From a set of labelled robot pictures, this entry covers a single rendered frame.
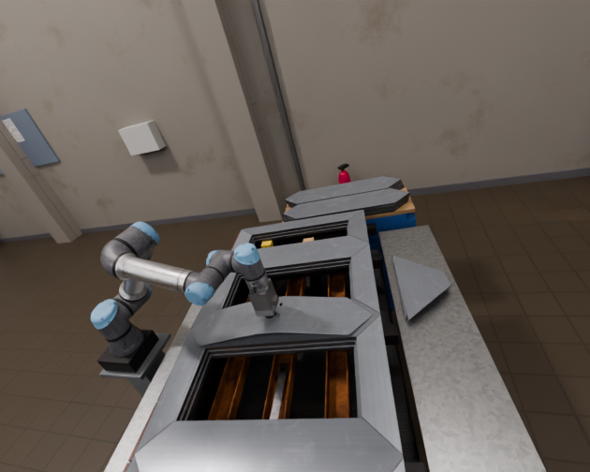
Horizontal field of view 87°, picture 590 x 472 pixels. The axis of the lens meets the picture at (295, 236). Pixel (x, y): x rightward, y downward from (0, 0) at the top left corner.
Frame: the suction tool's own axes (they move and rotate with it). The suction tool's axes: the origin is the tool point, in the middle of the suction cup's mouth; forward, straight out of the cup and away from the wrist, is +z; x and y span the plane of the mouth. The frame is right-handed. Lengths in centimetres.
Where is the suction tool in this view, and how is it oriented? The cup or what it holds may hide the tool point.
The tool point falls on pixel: (271, 316)
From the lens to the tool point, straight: 121.4
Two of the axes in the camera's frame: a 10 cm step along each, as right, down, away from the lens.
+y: 1.6, -5.5, 8.2
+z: 2.4, 8.3, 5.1
